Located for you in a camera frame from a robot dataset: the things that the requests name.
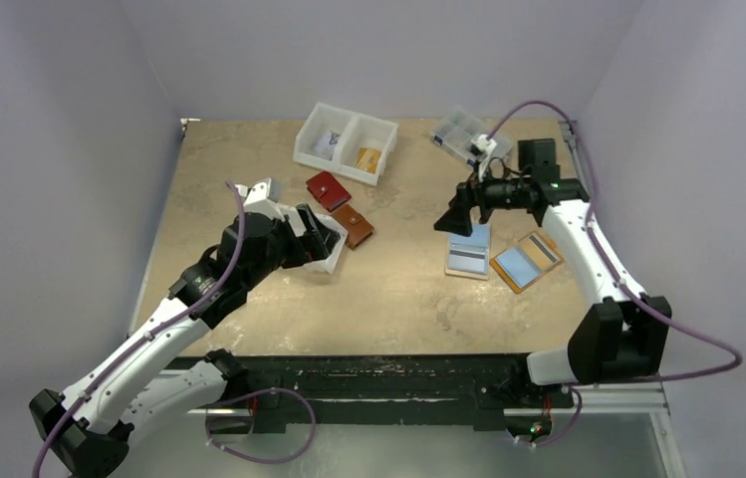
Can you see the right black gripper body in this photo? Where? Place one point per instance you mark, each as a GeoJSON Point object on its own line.
{"type": "Point", "coordinates": [473, 200]}

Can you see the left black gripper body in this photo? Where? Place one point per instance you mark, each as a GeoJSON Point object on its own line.
{"type": "Point", "coordinates": [293, 250]}

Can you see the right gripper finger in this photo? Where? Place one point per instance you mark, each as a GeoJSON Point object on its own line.
{"type": "Point", "coordinates": [464, 198]}
{"type": "Point", "coordinates": [456, 219]}

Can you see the small white plastic bin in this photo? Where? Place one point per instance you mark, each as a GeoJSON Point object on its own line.
{"type": "Point", "coordinates": [326, 247]}

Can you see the tan leather card holder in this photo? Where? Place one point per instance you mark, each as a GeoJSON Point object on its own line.
{"type": "Point", "coordinates": [359, 230]}

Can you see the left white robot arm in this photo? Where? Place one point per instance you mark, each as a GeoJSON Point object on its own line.
{"type": "Point", "coordinates": [91, 425]}

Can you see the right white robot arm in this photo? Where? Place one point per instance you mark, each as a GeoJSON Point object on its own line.
{"type": "Point", "coordinates": [622, 335]}

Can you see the blue card white tray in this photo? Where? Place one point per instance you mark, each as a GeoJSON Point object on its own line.
{"type": "Point", "coordinates": [468, 256]}

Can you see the red leather card holder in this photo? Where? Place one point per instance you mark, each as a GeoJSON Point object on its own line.
{"type": "Point", "coordinates": [327, 191]}

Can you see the patterned card in bin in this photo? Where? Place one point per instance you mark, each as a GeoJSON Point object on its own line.
{"type": "Point", "coordinates": [326, 144]}

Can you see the gold card in bin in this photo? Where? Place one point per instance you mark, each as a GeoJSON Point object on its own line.
{"type": "Point", "coordinates": [367, 159]}

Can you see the clear plastic organizer box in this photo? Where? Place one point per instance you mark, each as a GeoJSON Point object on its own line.
{"type": "Point", "coordinates": [453, 132]}

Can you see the white two-compartment bin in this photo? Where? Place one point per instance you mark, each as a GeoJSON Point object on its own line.
{"type": "Point", "coordinates": [358, 130]}

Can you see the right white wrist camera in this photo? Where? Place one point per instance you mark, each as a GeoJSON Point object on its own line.
{"type": "Point", "coordinates": [482, 147]}

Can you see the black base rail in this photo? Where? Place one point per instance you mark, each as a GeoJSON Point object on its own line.
{"type": "Point", "coordinates": [487, 392]}

